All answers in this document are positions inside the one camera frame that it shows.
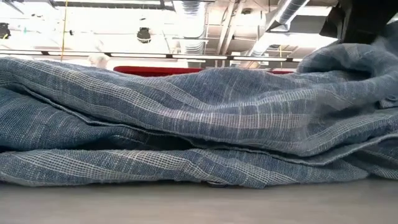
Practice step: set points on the grey striped shirt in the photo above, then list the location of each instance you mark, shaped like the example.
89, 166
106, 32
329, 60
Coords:
186, 124

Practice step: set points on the red plastic laundry bin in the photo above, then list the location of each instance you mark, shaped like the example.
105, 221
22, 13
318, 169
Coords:
155, 71

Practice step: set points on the orange spray bottle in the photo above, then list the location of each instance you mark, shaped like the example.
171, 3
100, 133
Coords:
99, 59

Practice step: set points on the smooth silver air duct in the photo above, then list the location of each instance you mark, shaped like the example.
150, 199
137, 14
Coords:
286, 12

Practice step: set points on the ceiling light rail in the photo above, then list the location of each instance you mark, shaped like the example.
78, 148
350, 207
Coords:
199, 57

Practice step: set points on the ribbed silver air duct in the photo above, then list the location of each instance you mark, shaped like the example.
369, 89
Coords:
192, 18

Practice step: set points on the black dome ceiling camera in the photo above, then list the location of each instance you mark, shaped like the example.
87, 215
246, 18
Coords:
144, 35

